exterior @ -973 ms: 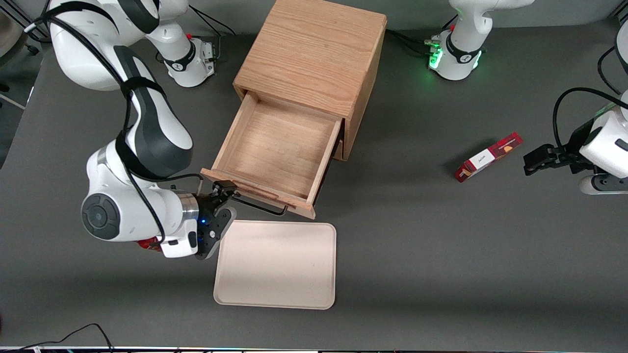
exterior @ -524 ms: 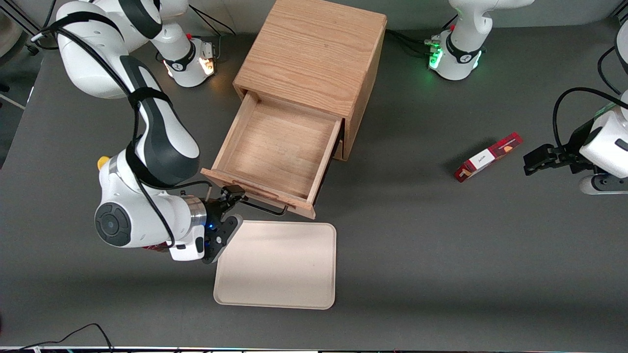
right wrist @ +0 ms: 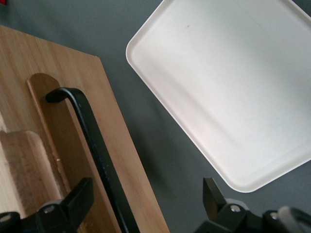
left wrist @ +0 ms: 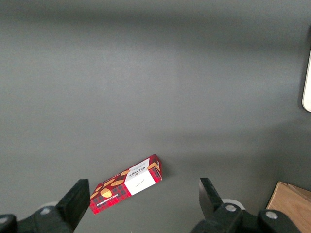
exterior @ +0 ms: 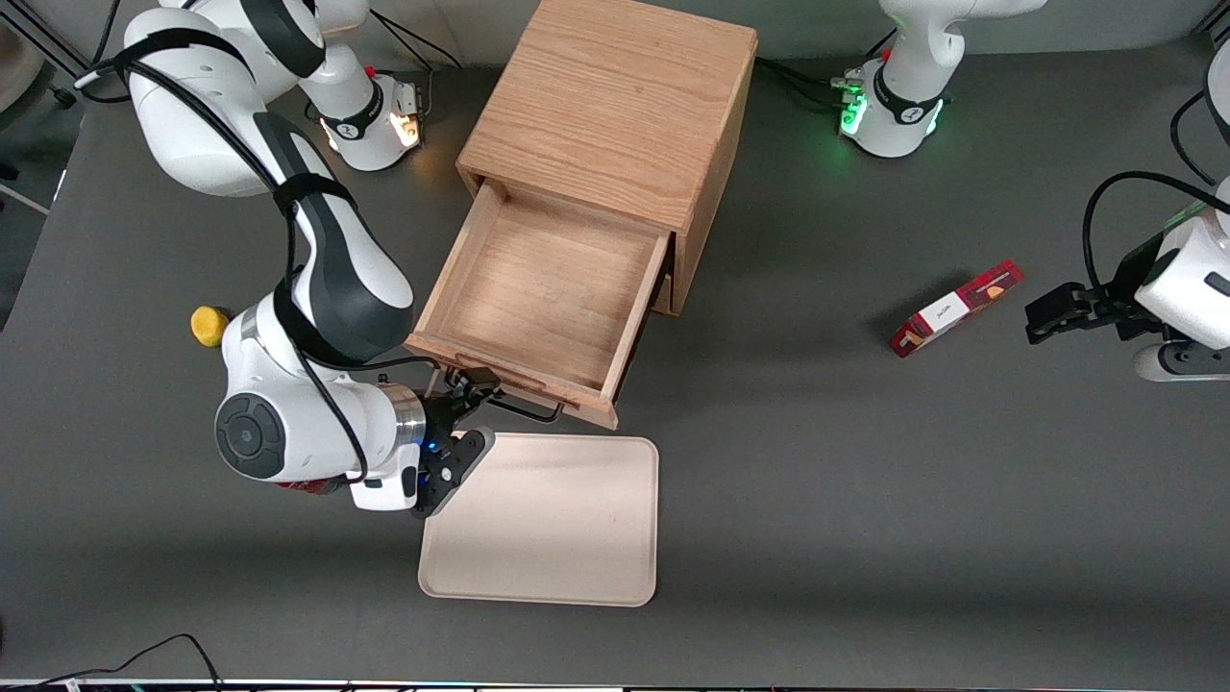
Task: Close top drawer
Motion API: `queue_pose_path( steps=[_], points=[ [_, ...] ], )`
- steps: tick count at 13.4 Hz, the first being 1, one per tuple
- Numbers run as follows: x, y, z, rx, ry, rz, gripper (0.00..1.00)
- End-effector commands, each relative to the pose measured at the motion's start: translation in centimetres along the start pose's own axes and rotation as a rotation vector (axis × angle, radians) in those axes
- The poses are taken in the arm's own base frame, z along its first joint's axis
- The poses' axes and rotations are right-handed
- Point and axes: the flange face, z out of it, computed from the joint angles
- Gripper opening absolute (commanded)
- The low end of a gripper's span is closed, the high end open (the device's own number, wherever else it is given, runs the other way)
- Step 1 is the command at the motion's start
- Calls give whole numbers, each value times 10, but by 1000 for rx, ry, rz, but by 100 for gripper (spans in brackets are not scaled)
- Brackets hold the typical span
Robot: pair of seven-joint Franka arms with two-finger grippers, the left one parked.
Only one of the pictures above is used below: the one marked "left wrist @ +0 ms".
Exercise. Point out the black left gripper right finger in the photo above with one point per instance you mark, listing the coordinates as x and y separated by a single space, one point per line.
213 208

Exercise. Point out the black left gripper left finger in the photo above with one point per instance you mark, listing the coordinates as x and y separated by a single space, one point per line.
70 206

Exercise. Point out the wooden drawer cabinet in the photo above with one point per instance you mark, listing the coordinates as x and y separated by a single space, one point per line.
291 204

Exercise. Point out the red tartan cookie box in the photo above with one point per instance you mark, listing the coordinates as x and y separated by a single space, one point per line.
121 189

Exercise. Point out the beige plastic tray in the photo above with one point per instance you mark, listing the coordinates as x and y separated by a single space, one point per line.
307 92

